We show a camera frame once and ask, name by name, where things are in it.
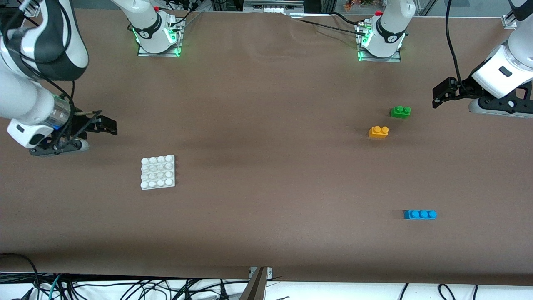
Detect aluminium extrusion bar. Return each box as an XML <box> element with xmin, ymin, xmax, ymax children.
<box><xmin>243</xmin><ymin>0</ymin><xmax>304</xmax><ymax>13</ymax></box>

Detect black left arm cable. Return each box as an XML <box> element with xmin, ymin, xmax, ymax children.
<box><xmin>445</xmin><ymin>0</ymin><xmax>463</xmax><ymax>90</ymax></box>

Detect looped black floor cable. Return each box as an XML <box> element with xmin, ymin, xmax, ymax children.
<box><xmin>0</xmin><ymin>253</ymin><xmax>40</xmax><ymax>300</ymax></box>

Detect white studded base plate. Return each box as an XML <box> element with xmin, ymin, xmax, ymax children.
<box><xmin>140</xmin><ymin>155</ymin><xmax>176</xmax><ymax>191</ymax></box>

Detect hooked black floor cable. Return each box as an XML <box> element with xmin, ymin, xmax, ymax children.
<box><xmin>438</xmin><ymin>283</ymin><xmax>457</xmax><ymax>300</ymax></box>

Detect long black table cable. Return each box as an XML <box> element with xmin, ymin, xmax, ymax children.
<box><xmin>287</xmin><ymin>12</ymin><xmax>367</xmax><ymax>34</ymax></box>

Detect metal table edge bracket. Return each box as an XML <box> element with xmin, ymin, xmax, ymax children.
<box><xmin>249</xmin><ymin>267</ymin><xmax>273</xmax><ymax>300</ymax></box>

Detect blue three-stud block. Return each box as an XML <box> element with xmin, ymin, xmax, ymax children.
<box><xmin>403</xmin><ymin>210</ymin><xmax>438</xmax><ymax>220</ymax></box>

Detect orange background clutter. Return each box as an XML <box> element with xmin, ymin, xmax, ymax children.
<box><xmin>344</xmin><ymin>0</ymin><xmax>375</xmax><ymax>11</ymax></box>

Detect short curved black cable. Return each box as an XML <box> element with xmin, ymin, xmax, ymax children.
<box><xmin>331</xmin><ymin>12</ymin><xmax>371</xmax><ymax>25</ymax></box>

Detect teal floor cable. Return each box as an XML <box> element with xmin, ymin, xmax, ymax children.
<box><xmin>47</xmin><ymin>274</ymin><xmax>63</xmax><ymax>300</ymax></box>

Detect tangled black floor cables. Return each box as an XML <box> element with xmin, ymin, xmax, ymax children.
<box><xmin>67</xmin><ymin>278</ymin><xmax>250</xmax><ymax>300</ymax></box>

